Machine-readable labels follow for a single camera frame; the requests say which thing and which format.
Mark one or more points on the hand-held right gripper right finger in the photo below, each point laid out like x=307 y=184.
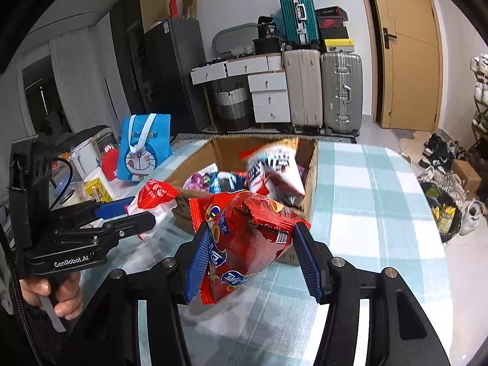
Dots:
x=310 y=267

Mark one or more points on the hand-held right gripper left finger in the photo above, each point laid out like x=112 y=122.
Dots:
x=196 y=267

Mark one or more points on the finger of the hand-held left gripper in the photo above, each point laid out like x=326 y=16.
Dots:
x=114 y=207
x=133 y=223

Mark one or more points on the red crinkled snack packet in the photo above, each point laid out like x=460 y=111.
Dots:
x=247 y=236

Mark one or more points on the white red noodle snack packet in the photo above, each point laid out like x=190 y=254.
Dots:
x=267 y=167

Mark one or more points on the person's left hand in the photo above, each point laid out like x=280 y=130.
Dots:
x=66 y=293

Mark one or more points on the yellow drink carton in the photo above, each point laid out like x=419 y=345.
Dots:
x=98 y=190

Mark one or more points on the red rounded container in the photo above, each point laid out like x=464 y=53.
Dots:
x=110 y=164

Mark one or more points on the white kettle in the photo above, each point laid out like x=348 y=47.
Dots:
x=84 y=158

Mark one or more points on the blue cartoon tote bag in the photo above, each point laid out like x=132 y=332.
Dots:
x=146 y=148

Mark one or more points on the dark kitchen appliance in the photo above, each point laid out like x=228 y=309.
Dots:
x=95 y=132

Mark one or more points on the teal checked tablecloth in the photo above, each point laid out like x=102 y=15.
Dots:
x=373 y=206

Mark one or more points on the dark grey fridge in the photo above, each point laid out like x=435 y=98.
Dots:
x=175 y=72

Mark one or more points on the grey white woven basket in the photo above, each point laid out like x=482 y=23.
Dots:
x=228 y=105

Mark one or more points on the black tall cabinet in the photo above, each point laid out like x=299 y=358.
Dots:
x=127 y=45

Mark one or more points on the pile of shoes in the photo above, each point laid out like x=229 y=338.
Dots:
x=438 y=160

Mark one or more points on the white drawer desk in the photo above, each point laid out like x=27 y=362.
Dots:
x=268 y=97

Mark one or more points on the silver suitcase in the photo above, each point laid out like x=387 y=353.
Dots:
x=341 y=91

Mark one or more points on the beige suitcase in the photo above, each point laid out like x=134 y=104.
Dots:
x=301 y=87

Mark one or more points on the small brown cardboard box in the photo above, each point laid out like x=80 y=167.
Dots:
x=467 y=175

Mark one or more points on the grey oval mirror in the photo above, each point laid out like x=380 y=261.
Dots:
x=230 y=40

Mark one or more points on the flat cardboard sheet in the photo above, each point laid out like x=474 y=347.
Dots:
x=151 y=5

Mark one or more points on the small red bag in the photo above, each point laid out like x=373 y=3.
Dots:
x=173 y=7

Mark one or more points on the brown paper carton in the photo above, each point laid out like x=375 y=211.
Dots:
x=189 y=7

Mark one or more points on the wooden door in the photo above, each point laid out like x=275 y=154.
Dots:
x=408 y=61

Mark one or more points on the plain black shoe box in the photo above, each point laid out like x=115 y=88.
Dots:
x=334 y=33

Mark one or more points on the black printed bag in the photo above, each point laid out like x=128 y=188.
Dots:
x=267 y=28

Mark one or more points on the shoe rack with sneakers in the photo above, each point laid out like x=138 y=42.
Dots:
x=480 y=91

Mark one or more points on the teal suitcase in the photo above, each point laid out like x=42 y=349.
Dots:
x=293 y=17

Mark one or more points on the black red shoe box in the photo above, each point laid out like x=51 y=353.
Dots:
x=331 y=12

